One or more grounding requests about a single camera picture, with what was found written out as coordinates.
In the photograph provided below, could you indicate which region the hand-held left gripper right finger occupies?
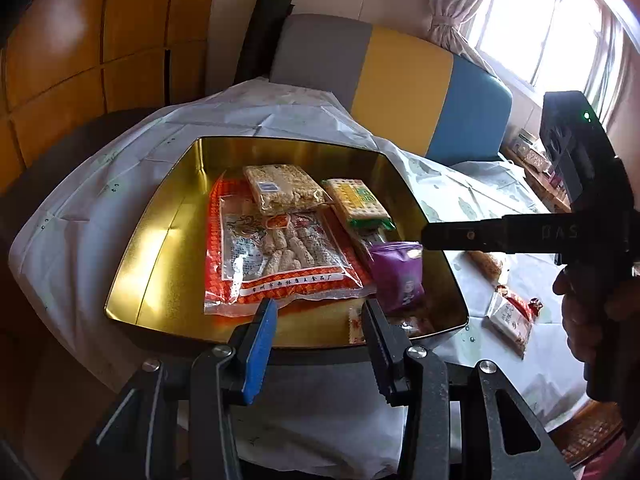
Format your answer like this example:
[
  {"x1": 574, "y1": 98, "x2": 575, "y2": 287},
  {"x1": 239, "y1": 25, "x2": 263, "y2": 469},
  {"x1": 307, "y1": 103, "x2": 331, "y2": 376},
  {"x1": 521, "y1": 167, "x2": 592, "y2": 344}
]
[{"x1": 361, "y1": 300, "x2": 576, "y2": 480}]

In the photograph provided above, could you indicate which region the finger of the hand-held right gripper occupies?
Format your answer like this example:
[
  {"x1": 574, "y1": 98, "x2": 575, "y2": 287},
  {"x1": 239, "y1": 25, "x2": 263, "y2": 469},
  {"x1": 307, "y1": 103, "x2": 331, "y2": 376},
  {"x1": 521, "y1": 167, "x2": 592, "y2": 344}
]
[{"x1": 421, "y1": 214, "x2": 583, "y2": 267}]

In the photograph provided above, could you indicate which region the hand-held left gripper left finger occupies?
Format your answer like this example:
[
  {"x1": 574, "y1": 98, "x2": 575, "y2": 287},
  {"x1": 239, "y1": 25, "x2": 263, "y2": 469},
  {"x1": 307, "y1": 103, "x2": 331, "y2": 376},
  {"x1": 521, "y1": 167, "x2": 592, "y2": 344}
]
[{"x1": 60, "y1": 299, "x2": 278, "y2": 480}]

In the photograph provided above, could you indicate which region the clear brown pastry packet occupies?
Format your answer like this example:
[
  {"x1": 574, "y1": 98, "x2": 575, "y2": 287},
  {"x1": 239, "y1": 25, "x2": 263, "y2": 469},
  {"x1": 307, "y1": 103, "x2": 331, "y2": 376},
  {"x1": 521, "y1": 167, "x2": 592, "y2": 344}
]
[{"x1": 467, "y1": 250, "x2": 507, "y2": 283}]

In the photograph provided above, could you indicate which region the large orange snack bag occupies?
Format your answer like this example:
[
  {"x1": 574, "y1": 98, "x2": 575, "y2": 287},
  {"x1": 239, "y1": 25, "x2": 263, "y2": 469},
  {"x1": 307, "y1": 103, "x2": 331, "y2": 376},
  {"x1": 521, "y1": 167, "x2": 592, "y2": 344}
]
[{"x1": 204, "y1": 172, "x2": 378, "y2": 317}]

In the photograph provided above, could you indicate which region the purple snack packet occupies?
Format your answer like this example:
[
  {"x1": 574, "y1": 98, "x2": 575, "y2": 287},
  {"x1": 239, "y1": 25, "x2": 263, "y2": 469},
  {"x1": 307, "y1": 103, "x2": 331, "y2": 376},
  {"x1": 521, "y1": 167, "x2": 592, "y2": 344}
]
[{"x1": 367, "y1": 241, "x2": 427, "y2": 313}]

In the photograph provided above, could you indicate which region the clear snack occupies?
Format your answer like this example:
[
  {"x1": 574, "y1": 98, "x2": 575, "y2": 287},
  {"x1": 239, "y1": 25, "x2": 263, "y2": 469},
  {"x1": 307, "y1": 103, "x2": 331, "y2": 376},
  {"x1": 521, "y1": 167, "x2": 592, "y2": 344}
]
[{"x1": 347, "y1": 227, "x2": 388, "y2": 261}]

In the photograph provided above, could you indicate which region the cracker packet with green ends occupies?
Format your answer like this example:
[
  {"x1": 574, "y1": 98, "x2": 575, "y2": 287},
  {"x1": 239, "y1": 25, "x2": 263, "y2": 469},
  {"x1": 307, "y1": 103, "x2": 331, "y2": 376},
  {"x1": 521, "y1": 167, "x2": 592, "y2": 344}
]
[{"x1": 320, "y1": 177, "x2": 396, "y2": 233}]

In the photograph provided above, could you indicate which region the gold tin box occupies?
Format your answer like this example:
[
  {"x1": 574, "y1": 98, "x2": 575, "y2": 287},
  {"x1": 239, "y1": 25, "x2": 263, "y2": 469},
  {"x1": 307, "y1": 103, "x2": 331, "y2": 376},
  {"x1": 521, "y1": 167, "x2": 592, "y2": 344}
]
[{"x1": 104, "y1": 136, "x2": 470, "y2": 353}]

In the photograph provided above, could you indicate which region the puffed rice bar packet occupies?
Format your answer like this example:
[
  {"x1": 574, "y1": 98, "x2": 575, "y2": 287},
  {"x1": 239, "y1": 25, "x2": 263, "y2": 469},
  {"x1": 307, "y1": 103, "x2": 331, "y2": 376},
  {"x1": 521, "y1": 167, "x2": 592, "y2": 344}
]
[{"x1": 243, "y1": 162, "x2": 333, "y2": 215}]

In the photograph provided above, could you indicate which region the person's right hand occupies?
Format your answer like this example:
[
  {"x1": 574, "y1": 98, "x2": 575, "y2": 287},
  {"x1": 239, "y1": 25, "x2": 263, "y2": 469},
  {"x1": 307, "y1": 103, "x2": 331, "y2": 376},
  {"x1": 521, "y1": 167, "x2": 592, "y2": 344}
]
[{"x1": 552, "y1": 271, "x2": 616, "y2": 363}]

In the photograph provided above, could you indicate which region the wooden side desk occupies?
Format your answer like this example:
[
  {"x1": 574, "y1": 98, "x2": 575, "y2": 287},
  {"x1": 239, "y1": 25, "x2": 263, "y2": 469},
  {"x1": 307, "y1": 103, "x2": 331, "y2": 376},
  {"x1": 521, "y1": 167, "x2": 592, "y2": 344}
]
[{"x1": 502, "y1": 145, "x2": 571, "y2": 211}]

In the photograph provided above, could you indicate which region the tissue box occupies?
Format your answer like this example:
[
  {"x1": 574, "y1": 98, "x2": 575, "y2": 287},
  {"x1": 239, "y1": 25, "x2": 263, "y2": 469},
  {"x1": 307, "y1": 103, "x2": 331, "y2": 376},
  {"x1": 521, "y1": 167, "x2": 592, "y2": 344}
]
[{"x1": 515, "y1": 140, "x2": 551, "y2": 168}]

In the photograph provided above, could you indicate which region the white red snack packet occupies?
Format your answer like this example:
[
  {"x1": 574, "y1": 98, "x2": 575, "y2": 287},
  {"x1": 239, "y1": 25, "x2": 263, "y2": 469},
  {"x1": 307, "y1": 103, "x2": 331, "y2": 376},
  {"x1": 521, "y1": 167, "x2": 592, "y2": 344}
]
[{"x1": 484, "y1": 290, "x2": 533, "y2": 358}]

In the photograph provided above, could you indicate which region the window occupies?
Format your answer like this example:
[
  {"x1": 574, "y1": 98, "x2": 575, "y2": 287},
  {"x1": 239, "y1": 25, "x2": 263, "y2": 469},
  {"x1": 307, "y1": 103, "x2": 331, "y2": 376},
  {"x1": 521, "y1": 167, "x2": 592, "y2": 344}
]
[{"x1": 465, "y1": 0, "x2": 626, "y2": 111}]

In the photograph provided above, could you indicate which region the wicker chair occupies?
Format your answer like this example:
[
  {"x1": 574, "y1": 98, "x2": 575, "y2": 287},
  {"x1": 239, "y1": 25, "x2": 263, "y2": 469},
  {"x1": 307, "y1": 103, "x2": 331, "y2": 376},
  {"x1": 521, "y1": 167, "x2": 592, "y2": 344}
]
[{"x1": 550, "y1": 400, "x2": 626, "y2": 466}]

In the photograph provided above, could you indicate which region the tied beige curtain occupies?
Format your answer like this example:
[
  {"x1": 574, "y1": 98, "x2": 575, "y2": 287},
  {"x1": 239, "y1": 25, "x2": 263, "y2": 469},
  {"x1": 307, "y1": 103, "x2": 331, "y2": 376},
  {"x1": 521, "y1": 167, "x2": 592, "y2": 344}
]
[{"x1": 425, "y1": 0, "x2": 501, "y2": 73}]

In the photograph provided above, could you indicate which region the white cloud print tablecloth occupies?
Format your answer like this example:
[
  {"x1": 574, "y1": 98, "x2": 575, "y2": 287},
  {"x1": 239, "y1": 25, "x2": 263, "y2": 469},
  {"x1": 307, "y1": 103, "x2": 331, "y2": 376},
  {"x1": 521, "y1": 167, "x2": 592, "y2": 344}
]
[{"x1": 10, "y1": 77, "x2": 591, "y2": 471}]

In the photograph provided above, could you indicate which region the dark grey chair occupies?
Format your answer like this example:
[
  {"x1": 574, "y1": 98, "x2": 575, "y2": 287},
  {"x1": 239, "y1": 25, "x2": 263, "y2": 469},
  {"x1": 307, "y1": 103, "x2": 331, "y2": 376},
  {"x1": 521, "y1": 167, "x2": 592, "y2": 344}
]
[{"x1": 0, "y1": 107, "x2": 166, "y2": 241}]

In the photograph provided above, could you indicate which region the black rolled mat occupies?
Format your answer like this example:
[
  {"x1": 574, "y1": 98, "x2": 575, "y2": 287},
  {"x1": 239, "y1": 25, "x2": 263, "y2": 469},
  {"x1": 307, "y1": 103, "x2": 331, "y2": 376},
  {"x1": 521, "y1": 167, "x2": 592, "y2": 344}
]
[{"x1": 235, "y1": 0, "x2": 296, "y2": 83}]

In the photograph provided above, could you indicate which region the wooden wardrobe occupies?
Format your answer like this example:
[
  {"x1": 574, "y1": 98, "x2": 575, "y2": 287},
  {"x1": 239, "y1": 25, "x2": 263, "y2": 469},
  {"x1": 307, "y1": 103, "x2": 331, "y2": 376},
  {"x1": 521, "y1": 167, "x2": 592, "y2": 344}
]
[{"x1": 0, "y1": 0, "x2": 221, "y2": 196}]

